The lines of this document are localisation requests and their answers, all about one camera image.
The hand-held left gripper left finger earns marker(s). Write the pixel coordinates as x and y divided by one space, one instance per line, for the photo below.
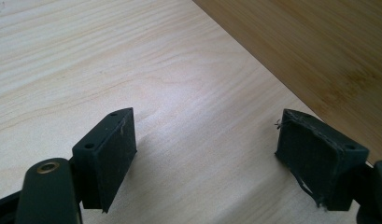
107 161

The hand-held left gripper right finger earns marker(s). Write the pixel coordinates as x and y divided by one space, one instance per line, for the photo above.
316 158

